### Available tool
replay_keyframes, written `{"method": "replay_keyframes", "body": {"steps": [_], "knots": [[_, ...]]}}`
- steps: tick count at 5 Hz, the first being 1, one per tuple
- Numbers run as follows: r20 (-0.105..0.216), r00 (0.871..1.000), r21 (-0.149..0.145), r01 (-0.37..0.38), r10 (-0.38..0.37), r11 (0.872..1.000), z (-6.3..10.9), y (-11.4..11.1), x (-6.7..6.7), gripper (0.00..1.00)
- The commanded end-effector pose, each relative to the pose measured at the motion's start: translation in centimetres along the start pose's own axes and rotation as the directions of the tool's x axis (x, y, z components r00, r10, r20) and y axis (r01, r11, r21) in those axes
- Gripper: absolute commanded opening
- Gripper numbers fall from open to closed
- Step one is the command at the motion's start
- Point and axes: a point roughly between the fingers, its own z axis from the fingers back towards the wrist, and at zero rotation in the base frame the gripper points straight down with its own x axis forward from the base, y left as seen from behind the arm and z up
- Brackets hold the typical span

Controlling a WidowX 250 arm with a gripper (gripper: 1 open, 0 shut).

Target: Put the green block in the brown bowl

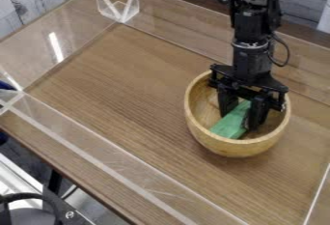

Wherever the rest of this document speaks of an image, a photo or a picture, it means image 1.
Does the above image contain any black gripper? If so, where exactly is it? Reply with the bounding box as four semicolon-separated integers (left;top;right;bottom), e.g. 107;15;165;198
209;44;289;130

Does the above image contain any green rectangular block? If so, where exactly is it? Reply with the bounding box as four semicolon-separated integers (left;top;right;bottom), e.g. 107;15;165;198
210;100;250;140

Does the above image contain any light brown wooden bowl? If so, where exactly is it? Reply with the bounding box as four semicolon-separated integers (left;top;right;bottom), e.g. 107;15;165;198
183;70;292;157

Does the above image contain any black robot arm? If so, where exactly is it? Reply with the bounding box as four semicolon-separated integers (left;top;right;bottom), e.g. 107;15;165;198
209;0;289;130

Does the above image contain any black table leg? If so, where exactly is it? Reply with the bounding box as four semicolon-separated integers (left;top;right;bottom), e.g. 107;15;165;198
48;170;63;194

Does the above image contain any blue object at left edge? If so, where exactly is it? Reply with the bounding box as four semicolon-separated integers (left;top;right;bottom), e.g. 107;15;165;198
0;80;16;91

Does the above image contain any clear acrylic tray wall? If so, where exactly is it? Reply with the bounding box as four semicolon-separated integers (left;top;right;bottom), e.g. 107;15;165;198
0;0;330;225

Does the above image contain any black metal bracket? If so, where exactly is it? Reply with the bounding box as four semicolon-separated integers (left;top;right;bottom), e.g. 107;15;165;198
43;189;95;225

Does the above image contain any black cable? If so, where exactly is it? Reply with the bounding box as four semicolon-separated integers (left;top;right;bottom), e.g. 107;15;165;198
0;192;64;225

